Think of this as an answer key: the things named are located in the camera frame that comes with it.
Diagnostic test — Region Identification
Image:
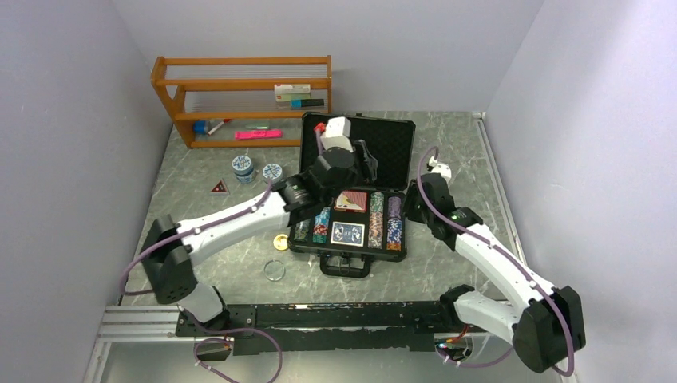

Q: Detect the purple white chip stack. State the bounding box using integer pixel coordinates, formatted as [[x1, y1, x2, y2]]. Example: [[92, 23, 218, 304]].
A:
[[387, 195, 402, 220]]

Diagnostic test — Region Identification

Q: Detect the blue playing card deck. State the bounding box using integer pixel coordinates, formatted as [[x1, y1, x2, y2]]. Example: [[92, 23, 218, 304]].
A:
[[330, 222, 365, 247]]

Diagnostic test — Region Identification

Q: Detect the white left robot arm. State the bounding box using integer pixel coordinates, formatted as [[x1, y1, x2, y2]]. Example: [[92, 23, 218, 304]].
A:
[[140, 140, 378, 335]]

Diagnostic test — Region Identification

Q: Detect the red triangular plastic token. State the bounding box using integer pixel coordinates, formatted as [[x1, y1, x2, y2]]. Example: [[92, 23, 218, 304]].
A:
[[210, 180, 230, 195]]

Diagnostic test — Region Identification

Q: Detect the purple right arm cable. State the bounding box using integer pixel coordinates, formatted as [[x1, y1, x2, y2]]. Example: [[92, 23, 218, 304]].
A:
[[416, 147, 576, 377]]

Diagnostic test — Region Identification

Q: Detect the orange wooden shelf rack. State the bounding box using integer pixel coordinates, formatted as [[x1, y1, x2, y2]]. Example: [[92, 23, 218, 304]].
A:
[[150, 55, 332, 149]]

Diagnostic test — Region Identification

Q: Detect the pink highlighter marker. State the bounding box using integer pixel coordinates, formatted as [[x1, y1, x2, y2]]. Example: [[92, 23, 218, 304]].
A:
[[235, 129, 283, 140]]

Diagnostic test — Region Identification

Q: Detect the blue white lidded jar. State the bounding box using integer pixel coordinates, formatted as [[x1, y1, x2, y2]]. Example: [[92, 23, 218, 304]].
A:
[[262, 163, 283, 184], [232, 155, 256, 184]]

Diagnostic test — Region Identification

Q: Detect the dark green white chip stack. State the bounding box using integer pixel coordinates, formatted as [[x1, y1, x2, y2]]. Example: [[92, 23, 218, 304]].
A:
[[370, 191, 385, 214]]

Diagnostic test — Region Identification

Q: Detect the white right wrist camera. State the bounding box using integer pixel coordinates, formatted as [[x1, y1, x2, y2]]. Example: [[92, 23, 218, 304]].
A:
[[426, 156, 452, 183]]

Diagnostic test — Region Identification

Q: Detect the blue capped small bottle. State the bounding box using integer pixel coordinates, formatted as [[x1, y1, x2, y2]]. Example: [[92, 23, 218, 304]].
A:
[[192, 120, 211, 135]]

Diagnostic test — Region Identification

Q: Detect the teal marker pen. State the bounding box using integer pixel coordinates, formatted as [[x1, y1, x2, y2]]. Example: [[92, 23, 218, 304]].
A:
[[289, 98, 325, 109]]

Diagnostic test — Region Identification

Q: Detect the clear round plastic disc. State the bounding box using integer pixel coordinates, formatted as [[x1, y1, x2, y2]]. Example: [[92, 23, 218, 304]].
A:
[[263, 259, 286, 282]]

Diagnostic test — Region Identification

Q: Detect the red white marker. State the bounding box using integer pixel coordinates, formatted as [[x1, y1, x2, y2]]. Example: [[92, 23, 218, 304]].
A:
[[208, 119, 231, 136]]

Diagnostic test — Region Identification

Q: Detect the black poker set case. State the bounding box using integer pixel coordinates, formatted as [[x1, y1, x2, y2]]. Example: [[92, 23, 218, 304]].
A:
[[289, 113, 416, 278]]

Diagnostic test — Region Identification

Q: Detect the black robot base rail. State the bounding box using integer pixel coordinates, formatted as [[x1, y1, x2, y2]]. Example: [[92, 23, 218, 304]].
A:
[[174, 300, 490, 356]]

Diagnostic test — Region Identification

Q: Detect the red playing card deck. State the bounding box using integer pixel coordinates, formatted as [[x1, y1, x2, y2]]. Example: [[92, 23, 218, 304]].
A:
[[334, 190, 368, 213]]

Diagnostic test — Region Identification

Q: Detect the white red box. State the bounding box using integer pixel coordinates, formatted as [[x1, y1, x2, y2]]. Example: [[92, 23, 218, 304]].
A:
[[274, 84, 311, 97]]

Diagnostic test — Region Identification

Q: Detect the pink white chip stack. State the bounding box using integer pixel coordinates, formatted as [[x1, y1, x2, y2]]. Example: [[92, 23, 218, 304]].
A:
[[368, 212, 383, 249]]

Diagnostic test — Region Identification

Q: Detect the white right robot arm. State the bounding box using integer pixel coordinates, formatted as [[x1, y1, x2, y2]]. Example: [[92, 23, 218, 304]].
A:
[[402, 173, 586, 376]]

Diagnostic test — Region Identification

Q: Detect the yellow blue poker chip stack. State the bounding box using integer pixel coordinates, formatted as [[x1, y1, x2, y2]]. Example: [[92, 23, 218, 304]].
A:
[[294, 219, 311, 243]]

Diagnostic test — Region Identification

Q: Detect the yellow dealer button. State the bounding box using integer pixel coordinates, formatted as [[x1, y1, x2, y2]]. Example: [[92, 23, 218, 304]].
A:
[[273, 234, 289, 251]]

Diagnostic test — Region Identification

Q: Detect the red white chip stack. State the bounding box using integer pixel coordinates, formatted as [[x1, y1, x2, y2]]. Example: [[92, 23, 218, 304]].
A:
[[313, 224, 328, 236]]

